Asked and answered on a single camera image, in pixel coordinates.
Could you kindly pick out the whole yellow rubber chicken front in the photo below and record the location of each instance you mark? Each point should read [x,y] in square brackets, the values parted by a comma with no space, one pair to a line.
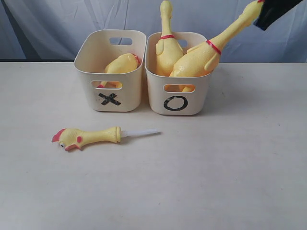
[168,50]

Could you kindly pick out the blue-grey backdrop curtain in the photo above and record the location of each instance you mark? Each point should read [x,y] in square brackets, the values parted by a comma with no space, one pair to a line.
[55,29]

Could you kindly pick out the severed rubber chicken head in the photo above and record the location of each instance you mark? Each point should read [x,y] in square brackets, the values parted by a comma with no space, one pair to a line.
[72,138]

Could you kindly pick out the headless yellow rubber chicken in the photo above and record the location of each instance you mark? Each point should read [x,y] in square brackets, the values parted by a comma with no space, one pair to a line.
[125,63]

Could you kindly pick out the whole yellow rubber chicken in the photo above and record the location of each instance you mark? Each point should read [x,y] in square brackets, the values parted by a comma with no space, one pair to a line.
[168,50]
[202,59]

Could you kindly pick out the cream bin marked X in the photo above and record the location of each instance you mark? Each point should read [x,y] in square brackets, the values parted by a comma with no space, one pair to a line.
[111,92]

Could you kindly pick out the cream bin marked O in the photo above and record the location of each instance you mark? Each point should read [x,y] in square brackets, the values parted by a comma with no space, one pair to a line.
[173,95]

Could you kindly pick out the whole yellow rubber chicken back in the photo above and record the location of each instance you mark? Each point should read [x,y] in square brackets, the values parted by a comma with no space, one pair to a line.
[202,59]

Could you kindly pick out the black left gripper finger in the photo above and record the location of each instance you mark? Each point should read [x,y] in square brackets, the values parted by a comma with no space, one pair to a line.
[272,10]

